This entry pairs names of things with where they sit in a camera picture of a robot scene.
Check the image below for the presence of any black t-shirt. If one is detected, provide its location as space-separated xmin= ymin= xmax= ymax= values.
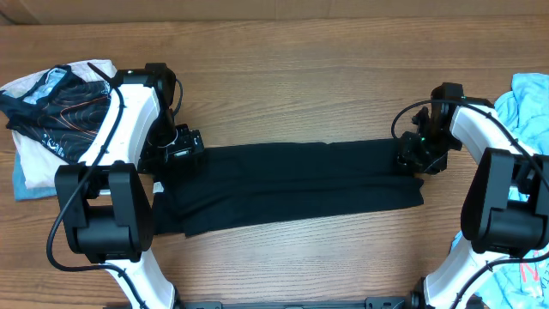
xmin=153 ymin=139 xmax=424 ymax=237

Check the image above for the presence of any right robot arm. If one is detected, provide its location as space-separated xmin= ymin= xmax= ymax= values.
xmin=397 ymin=82 xmax=548 ymax=309

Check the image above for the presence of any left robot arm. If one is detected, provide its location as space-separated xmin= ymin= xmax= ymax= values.
xmin=45 ymin=63 xmax=204 ymax=308

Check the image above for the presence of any black orange patterned garment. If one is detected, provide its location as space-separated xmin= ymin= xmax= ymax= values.
xmin=1 ymin=65 xmax=111 ymax=164

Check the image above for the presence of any light blue garment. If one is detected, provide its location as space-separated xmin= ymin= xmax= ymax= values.
xmin=476 ymin=73 xmax=548 ymax=309

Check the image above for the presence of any blue folded garment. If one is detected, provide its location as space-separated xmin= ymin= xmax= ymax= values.
xmin=12 ymin=153 xmax=57 ymax=202

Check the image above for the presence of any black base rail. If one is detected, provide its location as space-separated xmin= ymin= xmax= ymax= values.
xmin=175 ymin=294 xmax=425 ymax=309

